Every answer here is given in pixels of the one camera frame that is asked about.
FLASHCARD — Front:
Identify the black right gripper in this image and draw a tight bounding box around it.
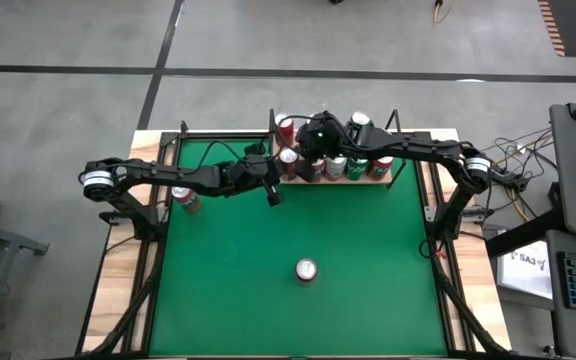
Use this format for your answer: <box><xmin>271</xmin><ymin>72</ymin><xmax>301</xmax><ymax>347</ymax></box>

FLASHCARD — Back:
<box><xmin>295</xmin><ymin>112</ymin><xmax>369</xmax><ymax>182</ymax></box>

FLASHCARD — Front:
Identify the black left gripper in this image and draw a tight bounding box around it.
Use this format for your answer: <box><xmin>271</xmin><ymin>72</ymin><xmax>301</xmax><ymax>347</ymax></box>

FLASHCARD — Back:
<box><xmin>232</xmin><ymin>143</ymin><xmax>285</xmax><ymax>208</ymax></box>

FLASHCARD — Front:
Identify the red cola can black figure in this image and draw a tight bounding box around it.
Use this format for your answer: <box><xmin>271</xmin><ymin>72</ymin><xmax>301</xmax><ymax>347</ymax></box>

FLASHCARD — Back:
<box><xmin>277</xmin><ymin>147</ymin><xmax>300</xmax><ymax>182</ymax></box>

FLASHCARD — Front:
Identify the red Coke Zero can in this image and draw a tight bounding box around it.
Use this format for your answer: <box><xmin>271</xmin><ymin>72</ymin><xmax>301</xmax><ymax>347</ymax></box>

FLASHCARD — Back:
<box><xmin>295</xmin><ymin>257</ymin><xmax>319</xmax><ymax>287</ymax></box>

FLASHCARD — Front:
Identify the black support beam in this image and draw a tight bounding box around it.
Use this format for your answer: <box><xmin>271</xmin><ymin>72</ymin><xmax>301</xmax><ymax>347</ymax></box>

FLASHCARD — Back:
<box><xmin>485</xmin><ymin>207</ymin><xmax>569</xmax><ymax>259</ymax></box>

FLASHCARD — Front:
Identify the white SA3 sign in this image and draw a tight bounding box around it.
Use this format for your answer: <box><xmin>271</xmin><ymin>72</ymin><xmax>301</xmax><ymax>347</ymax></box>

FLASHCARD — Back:
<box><xmin>496</xmin><ymin>241</ymin><xmax>554</xmax><ymax>301</ymax></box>

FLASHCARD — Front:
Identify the grey metal cart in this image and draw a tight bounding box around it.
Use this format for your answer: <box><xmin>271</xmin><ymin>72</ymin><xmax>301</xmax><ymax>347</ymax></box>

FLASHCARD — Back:
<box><xmin>0</xmin><ymin>214</ymin><xmax>50</xmax><ymax>360</ymax></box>

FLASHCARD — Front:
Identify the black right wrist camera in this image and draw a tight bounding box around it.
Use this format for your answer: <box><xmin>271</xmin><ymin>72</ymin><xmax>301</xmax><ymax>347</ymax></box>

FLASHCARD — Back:
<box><xmin>296</xmin><ymin>113</ymin><xmax>342</xmax><ymax>157</ymax></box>

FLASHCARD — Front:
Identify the wooden shelf with black frame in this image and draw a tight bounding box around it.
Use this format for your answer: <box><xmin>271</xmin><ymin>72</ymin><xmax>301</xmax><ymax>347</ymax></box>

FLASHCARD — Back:
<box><xmin>266</xmin><ymin>107</ymin><xmax>407</xmax><ymax>190</ymax></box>

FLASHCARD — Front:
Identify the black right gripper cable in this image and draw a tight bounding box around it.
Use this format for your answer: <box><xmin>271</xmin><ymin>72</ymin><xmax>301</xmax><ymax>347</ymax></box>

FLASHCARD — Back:
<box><xmin>272</xmin><ymin>114</ymin><xmax>315</xmax><ymax>154</ymax></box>

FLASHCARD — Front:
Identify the yellow cable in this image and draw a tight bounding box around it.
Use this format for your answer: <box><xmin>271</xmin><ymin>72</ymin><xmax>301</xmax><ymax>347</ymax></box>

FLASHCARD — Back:
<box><xmin>432</xmin><ymin>0</ymin><xmax>457</xmax><ymax>24</ymax></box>

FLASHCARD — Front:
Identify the tangled cable bundle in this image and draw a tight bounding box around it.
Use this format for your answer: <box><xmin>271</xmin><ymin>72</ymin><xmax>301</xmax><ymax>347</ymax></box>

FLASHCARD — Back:
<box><xmin>482</xmin><ymin>127</ymin><xmax>559</xmax><ymax>224</ymax></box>

